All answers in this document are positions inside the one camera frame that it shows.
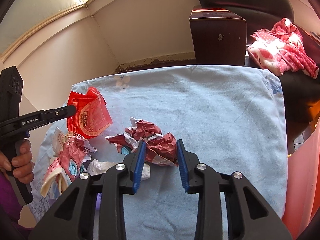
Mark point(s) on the grey roller window blind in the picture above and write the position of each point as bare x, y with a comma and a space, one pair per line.
26, 14

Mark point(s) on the crumpled red floral paper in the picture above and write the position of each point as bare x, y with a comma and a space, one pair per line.
73, 150

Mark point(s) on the pink plastic bucket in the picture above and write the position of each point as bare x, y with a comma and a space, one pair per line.
301, 215

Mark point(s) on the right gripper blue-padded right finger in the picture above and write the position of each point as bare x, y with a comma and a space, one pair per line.
187, 163

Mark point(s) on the black leather armchair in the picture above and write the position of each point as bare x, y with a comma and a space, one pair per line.
301, 92

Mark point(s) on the pink polka dot blanket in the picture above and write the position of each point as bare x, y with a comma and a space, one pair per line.
281, 50

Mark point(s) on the crushed red white paper cup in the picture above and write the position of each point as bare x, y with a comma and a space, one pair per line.
55, 180

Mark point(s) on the light blue cloth table cover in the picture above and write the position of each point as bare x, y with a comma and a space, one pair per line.
233, 118

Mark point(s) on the red plastic snack wrapper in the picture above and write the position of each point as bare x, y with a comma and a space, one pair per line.
91, 117

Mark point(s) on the person's left hand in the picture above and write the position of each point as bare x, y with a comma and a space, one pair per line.
22, 163

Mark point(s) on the dark wooden side cabinet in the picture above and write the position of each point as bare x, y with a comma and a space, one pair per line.
219, 36

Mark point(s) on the purple sleeve forearm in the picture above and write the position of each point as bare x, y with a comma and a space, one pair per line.
9, 200

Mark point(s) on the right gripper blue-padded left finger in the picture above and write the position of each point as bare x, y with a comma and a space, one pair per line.
134, 163

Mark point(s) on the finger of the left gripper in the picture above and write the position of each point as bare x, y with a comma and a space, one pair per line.
53, 115

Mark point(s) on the dark red paper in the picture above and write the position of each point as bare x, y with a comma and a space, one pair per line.
161, 149

